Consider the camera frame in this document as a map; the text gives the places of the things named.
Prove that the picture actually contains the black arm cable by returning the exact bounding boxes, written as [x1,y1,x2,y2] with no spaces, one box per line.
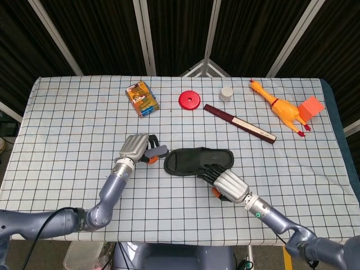
[26,207,78,270]

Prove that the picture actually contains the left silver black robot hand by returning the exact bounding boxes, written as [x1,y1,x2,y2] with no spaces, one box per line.
[119,133,160,165]

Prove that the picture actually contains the grey scrub brush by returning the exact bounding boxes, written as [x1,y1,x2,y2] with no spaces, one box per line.
[145,145,169,165]

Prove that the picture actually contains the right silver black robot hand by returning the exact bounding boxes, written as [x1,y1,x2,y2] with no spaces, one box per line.
[196,164,250,204]

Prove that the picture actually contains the white checkered tablecloth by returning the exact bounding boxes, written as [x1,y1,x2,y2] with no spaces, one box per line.
[0,75,360,246]

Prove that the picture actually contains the white partition base frame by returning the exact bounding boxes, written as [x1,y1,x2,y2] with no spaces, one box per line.
[179,58,232,78]

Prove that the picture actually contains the orange printed carton box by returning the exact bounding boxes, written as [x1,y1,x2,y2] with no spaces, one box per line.
[125,80,161,118]

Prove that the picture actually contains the black rubber slipper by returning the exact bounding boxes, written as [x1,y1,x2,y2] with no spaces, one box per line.
[163,147,235,178]

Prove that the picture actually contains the white partition frame post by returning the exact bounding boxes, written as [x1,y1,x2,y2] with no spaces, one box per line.
[266,0,323,78]
[201,0,223,61]
[27,0,84,76]
[132,0,157,76]

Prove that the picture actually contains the small white jar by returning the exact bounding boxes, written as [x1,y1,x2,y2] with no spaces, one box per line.
[219,87,234,102]

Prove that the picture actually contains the yellow rubber chicken toy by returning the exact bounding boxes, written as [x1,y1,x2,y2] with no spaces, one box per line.
[249,79,312,138]

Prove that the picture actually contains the orange block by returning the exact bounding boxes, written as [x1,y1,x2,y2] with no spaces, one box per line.
[297,96,325,123]

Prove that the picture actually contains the grey robot torso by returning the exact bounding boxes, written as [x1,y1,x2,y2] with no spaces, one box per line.
[112,242,236,270]

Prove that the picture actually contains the clear plastic container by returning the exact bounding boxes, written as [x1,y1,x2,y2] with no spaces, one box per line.
[63,241,105,270]

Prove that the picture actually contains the red round disc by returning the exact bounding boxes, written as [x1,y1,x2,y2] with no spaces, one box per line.
[178,90,204,111]

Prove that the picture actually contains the dark red folded fan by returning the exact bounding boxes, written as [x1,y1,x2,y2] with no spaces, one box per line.
[203,103,277,145]

